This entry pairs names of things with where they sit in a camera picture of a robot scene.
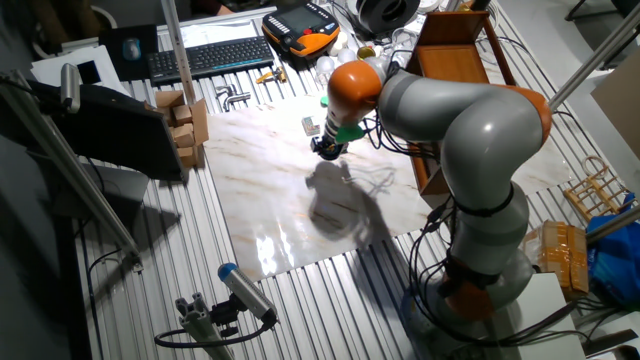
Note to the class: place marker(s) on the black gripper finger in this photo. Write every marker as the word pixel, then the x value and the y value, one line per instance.
pixel 317 146
pixel 342 151

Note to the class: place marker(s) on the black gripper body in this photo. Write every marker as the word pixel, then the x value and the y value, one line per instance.
pixel 334 141

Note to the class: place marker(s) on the bystander's dark sleeved forearm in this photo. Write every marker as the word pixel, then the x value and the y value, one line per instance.
pixel 205 6

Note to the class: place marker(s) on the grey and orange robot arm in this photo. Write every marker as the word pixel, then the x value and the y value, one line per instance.
pixel 480 135

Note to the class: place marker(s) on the dark brown wooden shelf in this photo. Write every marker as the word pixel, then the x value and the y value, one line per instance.
pixel 450 62

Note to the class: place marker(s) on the bystander's bare hand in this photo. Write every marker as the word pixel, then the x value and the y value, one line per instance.
pixel 225 9

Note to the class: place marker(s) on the marble pattern table sheet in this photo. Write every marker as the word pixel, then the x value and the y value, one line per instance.
pixel 260 190

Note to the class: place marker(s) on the clear plastic cup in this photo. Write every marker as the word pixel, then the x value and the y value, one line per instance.
pixel 324 67
pixel 346 56

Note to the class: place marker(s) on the small white ball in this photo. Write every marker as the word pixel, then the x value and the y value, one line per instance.
pixel 342 38
pixel 336 49

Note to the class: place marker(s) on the glass jar with gold lid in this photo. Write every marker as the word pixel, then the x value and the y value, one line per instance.
pixel 366 52

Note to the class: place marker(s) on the chrome faucet fitting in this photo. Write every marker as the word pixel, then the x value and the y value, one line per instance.
pixel 232 97

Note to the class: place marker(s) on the orange and black teach pendant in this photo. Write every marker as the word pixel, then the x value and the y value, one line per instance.
pixel 300 27

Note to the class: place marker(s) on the open cardboard box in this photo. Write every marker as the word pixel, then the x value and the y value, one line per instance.
pixel 200 120

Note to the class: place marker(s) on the clear glass mug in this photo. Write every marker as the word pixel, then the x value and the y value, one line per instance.
pixel 402 42

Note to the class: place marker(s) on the small brown cardboard block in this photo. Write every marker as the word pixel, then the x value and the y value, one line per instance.
pixel 182 115
pixel 187 156
pixel 183 136

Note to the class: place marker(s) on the black filament spool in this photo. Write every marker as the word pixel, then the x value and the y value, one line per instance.
pixel 387 15

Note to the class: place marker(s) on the black computer keyboard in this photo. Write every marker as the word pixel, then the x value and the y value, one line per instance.
pixel 210 59

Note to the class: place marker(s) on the white paper sheet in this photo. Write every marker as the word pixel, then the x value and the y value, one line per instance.
pixel 220 32
pixel 55 65

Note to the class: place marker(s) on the black tilted flat panel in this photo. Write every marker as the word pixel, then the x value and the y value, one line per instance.
pixel 115 135

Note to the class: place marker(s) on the grey computer mouse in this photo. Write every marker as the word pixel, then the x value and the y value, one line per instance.
pixel 132 49

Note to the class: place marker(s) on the short aluminium profile stub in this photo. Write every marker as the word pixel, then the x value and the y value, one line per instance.
pixel 200 327

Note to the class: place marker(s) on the black mouse pad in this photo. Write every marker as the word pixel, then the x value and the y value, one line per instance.
pixel 112 60

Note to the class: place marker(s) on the small black square card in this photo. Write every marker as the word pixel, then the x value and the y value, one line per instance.
pixel 89 72

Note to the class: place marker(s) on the brown taped package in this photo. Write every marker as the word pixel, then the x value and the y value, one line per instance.
pixel 562 255

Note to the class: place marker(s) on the long aluminium profile beam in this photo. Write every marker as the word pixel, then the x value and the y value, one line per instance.
pixel 75 185
pixel 612 226
pixel 595 60

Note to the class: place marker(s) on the light wooden rack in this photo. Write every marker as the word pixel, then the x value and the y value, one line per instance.
pixel 597 192

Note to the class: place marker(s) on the brown cardboard panel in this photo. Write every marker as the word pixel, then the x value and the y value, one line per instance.
pixel 622 105

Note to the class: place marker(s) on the blue plastic bag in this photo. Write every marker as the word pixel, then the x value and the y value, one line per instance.
pixel 617 260

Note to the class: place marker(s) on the black office chair base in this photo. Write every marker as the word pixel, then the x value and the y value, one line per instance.
pixel 625 6

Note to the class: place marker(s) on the silver camera with blue cap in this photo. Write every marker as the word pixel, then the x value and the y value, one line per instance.
pixel 247 292

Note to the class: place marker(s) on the aluminium profile post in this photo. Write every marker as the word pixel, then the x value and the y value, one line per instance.
pixel 179 55

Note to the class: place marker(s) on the black camera clamp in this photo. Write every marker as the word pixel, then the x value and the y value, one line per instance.
pixel 225 315

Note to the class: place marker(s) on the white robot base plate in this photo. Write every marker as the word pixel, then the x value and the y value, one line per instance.
pixel 545 300

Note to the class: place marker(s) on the plain silver cylindrical camera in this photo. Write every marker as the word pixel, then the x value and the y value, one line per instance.
pixel 70 87

